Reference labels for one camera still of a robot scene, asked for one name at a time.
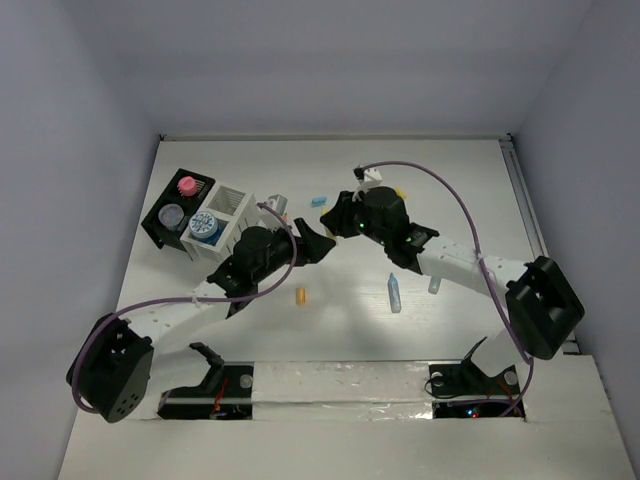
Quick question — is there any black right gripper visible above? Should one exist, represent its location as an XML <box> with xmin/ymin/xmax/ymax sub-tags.
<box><xmin>321</xmin><ymin>188</ymin><xmax>390</xmax><ymax>246</ymax></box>

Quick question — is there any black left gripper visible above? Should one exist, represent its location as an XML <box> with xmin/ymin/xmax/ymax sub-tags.
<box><xmin>252</xmin><ymin>219</ymin><xmax>333</xmax><ymax>284</ymax></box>

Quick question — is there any blue slime jar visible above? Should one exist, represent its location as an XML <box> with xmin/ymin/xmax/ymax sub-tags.
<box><xmin>189</xmin><ymin>211</ymin><xmax>221</xmax><ymax>245</ymax></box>

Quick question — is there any clear jar of clips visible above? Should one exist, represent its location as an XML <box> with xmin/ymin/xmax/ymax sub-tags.
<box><xmin>157</xmin><ymin>203</ymin><xmax>185</xmax><ymax>231</ymax></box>

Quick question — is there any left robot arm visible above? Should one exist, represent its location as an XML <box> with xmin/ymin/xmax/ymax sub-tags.
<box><xmin>67</xmin><ymin>218</ymin><xmax>336</xmax><ymax>423</ymax></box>

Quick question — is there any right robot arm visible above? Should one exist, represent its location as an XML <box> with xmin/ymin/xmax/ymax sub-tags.
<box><xmin>320</xmin><ymin>187</ymin><xmax>585</xmax><ymax>392</ymax></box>

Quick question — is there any blue highlighter cap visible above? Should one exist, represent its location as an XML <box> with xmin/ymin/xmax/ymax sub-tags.
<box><xmin>311</xmin><ymin>196</ymin><xmax>327</xmax><ymax>207</ymax></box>

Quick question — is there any amber highlighter cap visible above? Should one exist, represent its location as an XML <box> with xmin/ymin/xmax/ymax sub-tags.
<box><xmin>295</xmin><ymin>287</ymin><xmax>307</xmax><ymax>306</ymax></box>

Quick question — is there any white slotted organizer box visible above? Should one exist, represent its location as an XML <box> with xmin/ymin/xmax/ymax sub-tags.
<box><xmin>181</xmin><ymin>183</ymin><xmax>260</xmax><ymax>264</ymax></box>

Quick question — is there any blue highlighter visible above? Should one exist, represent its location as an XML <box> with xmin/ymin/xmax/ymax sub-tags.
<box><xmin>387</xmin><ymin>273</ymin><xmax>402</xmax><ymax>314</ymax></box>

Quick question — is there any green highlighter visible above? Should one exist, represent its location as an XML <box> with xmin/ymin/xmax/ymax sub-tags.
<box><xmin>428</xmin><ymin>276</ymin><xmax>442</xmax><ymax>295</ymax></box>

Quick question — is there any black organizer box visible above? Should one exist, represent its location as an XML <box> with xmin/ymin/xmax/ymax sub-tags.
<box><xmin>141</xmin><ymin>168</ymin><xmax>216</xmax><ymax>251</ymax></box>

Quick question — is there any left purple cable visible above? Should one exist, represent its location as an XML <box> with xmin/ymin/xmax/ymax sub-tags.
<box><xmin>70</xmin><ymin>202</ymin><xmax>300</xmax><ymax>412</ymax></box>

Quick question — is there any purple cable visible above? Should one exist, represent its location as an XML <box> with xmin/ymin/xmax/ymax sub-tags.
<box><xmin>70</xmin><ymin>202</ymin><xmax>300</xmax><ymax>412</ymax></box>
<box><xmin>355</xmin><ymin>160</ymin><xmax>535</xmax><ymax>417</ymax></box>

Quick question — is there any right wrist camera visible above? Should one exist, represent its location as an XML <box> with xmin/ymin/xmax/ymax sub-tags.
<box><xmin>353</xmin><ymin>166</ymin><xmax>383</xmax><ymax>193</ymax></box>

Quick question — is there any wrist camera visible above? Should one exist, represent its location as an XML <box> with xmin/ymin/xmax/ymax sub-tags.
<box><xmin>267</xmin><ymin>194</ymin><xmax>288</xmax><ymax>216</ymax></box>
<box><xmin>353</xmin><ymin>166</ymin><xmax>383</xmax><ymax>193</ymax></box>

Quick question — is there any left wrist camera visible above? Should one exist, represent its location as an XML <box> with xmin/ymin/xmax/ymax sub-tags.
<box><xmin>267</xmin><ymin>194</ymin><xmax>288</xmax><ymax>216</ymax></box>

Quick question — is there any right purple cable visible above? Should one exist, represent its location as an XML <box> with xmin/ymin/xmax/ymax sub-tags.
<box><xmin>355</xmin><ymin>160</ymin><xmax>535</xmax><ymax>417</ymax></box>

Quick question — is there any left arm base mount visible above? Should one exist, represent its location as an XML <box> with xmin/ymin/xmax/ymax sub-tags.
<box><xmin>157</xmin><ymin>342</ymin><xmax>254</xmax><ymax>420</ymax></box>

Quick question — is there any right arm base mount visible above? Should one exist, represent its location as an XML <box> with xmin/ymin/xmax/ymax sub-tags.
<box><xmin>424</xmin><ymin>338</ymin><xmax>526</xmax><ymax>419</ymax></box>

